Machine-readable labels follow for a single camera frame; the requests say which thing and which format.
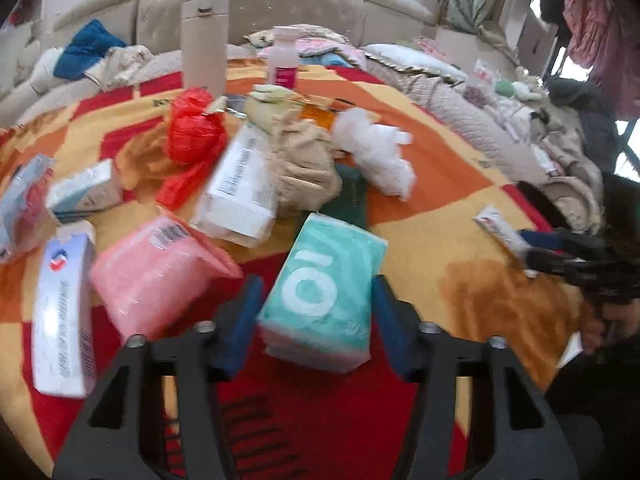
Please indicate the pink hanging clothes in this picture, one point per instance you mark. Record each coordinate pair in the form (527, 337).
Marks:
(600, 35)

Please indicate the dark green booklet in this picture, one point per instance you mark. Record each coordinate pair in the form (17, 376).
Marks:
(350, 200)

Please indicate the red plastic bag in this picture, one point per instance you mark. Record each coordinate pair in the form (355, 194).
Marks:
(192, 135)

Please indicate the beige thermos bottle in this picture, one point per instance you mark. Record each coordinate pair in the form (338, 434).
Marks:
(202, 45)

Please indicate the clear plastic package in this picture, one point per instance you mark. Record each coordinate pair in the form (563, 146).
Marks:
(22, 210)

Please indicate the silver foil wrapper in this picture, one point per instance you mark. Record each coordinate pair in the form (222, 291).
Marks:
(234, 105)

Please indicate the small green round item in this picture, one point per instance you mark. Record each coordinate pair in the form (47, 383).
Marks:
(506, 88)

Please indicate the red and orange printed blanket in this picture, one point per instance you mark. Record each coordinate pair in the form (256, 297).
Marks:
(450, 170)

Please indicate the orange wrapper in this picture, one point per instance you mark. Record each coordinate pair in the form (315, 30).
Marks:
(322, 116)

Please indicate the teal tissue pack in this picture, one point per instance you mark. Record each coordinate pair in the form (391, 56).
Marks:
(322, 295)

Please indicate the person's right forearm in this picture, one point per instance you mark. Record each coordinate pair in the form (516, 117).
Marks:
(595, 390)

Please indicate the pink plastic pack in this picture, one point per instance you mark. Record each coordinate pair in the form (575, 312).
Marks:
(155, 275)

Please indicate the white box with round logo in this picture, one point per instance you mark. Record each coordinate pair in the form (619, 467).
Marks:
(62, 320)

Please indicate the blue cloth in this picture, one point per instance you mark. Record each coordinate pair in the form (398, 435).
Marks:
(87, 50)

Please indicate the long white barcode box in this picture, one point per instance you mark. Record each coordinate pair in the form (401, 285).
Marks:
(240, 187)

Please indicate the floral pillow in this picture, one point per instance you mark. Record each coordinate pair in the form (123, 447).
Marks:
(325, 47)

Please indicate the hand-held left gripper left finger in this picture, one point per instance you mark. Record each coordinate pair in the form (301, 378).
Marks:
(244, 320)

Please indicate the pale yellow wrapper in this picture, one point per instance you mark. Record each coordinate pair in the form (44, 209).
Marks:
(272, 94)

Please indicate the white bottle with pink label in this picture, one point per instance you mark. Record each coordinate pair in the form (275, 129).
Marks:
(284, 62)

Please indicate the white crumpled plastic bag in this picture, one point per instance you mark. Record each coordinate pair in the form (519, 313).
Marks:
(375, 150)

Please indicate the dark clothes pile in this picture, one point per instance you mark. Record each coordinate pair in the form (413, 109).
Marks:
(590, 115)

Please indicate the white ruffled pillow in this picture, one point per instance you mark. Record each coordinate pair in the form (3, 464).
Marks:
(410, 60)

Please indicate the small white packet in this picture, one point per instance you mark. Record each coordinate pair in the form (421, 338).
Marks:
(495, 225)

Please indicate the beige crumpled cloth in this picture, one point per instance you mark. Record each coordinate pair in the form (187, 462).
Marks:
(305, 165)

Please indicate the person's right hand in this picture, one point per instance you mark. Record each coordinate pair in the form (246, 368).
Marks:
(592, 327)

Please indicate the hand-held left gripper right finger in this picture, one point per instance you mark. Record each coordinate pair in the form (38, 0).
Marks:
(392, 325)

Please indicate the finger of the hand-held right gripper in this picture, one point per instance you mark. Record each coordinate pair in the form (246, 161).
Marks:
(542, 239)
(547, 261)

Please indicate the beige quilted bedspread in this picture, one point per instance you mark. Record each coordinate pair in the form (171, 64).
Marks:
(465, 120)

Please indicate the small blue and white box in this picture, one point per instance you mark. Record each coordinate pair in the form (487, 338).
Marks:
(85, 191)

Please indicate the cream patterned cloth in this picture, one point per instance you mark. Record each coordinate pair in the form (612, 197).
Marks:
(120, 67)

